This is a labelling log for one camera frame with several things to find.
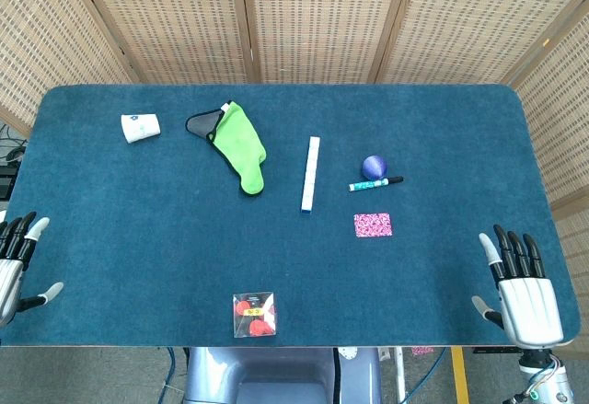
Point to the clear box of red caps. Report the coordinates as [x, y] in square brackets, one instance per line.
[254, 314]

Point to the black rail under table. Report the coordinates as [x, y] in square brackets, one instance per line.
[499, 350]

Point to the teal marker with black cap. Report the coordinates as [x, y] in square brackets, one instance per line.
[370, 185]

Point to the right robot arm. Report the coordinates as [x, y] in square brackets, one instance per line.
[550, 385]

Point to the grey-blue robot torso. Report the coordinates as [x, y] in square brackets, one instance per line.
[276, 376]

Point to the green cleaning mitt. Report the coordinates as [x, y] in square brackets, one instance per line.
[239, 146]

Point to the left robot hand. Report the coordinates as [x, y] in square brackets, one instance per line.
[9, 280]

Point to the white and blue block bar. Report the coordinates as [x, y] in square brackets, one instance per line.
[310, 174]

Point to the purple ball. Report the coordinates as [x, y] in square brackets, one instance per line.
[375, 167]

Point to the white paper cup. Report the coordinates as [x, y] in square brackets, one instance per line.
[140, 129]

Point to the white stand leg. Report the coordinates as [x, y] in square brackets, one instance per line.
[398, 372]

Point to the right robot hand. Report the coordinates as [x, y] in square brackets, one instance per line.
[531, 307]

